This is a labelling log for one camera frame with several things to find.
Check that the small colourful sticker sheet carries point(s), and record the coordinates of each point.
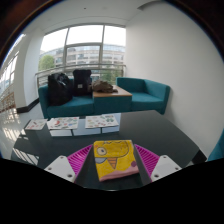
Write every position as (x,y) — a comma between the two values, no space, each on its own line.
(36,124)

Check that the teal armchair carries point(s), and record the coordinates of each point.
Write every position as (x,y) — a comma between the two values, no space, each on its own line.
(217,148)

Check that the bulky black backpack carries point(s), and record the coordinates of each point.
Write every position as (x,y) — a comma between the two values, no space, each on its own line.
(59,88)

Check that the boxy black backpack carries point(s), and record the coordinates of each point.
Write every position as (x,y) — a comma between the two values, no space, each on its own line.
(82,81)

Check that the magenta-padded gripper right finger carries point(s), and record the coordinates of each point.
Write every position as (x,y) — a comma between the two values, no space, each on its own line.
(165,168)

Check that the teal sofa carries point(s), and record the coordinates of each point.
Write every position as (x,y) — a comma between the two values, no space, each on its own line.
(76,107)
(146,96)

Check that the teal wooden-topped corner table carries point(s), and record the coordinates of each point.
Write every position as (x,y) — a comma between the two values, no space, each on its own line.
(111,101)

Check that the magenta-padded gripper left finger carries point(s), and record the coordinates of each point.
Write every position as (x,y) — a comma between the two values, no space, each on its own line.
(61,168)

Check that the brown jacket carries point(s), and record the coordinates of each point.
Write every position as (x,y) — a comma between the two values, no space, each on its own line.
(103,86)

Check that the wooden balustrade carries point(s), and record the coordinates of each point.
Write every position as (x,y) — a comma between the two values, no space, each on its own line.
(6,101)

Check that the metal window railing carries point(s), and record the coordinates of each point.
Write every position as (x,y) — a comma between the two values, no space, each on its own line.
(100,67)

